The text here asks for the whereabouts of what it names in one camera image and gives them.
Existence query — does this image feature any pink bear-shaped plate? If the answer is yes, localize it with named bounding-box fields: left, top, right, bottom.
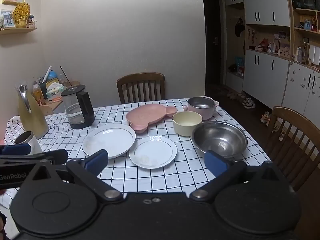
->
left=126, top=104, right=178, bottom=133

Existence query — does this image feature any pair of black white sneakers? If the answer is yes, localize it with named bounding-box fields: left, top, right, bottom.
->
left=242, top=98, right=256, bottom=109

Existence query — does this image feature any cream bowl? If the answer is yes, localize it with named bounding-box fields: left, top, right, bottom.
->
left=172, top=111, right=203, bottom=137

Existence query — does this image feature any large white plate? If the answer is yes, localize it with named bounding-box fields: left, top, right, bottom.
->
left=82, top=123, right=136, bottom=159

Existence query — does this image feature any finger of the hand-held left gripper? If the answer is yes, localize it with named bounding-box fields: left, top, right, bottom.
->
left=0, top=149, right=68, bottom=167
left=0, top=144, right=31, bottom=156

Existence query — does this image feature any wooden chair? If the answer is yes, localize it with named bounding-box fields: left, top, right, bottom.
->
left=265, top=106, right=320, bottom=193
left=116, top=72, right=165, bottom=105

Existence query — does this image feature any small white plate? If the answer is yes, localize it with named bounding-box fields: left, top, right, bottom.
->
left=129, top=135, right=177, bottom=169

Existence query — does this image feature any thin dark stick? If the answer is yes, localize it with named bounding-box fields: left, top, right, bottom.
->
left=59, top=66, right=70, bottom=83

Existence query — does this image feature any wooden side cabinet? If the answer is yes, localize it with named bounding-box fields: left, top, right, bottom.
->
left=40, top=80, right=81, bottom=117

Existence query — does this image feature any wooden wall shelf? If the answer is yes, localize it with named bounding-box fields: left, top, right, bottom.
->
left=0, top=27, right=37, bottom=35

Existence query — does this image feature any glass kettle with black handle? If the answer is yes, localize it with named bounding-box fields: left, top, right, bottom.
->
left=61, top=85, right=95, bottom=130

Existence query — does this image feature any white tube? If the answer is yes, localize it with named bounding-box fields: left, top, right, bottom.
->
left=42, top=65, right=52, bottom=83

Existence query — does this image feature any orange drink bottle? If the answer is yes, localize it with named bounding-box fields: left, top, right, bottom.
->
left=32, top=84, right=47, bottom=105

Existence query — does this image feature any yellow thermos jug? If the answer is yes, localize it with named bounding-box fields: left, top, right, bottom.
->
left=14, top=81, right=49, bottom=140

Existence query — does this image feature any white electric kettle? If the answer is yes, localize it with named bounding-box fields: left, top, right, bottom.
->
left=14, top=131, right=43, bottom=154

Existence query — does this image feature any black hanging bag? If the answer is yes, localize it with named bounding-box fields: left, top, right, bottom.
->
left=235, top=17, right=246, bottom=37

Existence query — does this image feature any white wall cabinet unit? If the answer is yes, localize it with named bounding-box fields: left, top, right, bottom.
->
left=224, top=0, right=320, bottom=128

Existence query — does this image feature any small photo frame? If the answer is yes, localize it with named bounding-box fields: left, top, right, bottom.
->
left=1, top=9, right=14, bottom=28

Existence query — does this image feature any yellow flower ornament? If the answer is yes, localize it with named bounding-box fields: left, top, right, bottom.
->
left=12, top=2, right=31, bottom=28

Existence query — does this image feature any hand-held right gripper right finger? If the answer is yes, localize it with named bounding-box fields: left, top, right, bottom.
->
left=189, top=150, right=297, bottom=203

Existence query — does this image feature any pink two-handled steel-lined bowl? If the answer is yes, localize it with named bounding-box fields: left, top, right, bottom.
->
left=183, top=96, right=220, bottom=120

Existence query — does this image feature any large stainless steel bowl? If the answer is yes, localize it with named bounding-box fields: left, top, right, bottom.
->
left=191, top=121, right=248, bottom=158

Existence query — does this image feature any pair of colourful children's shoes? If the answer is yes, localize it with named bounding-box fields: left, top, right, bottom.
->
left=260, top=111, right=272, bottom=124

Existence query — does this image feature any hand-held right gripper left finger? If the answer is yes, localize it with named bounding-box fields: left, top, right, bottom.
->
left=24, top=149, right=123, bottom=203

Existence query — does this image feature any dark door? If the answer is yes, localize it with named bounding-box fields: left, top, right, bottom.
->
left=203, top=0, right=224, bottom=85

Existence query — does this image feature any white checked tablecloth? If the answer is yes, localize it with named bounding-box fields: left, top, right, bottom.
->
left=0, top=97, right=272, bottom=209

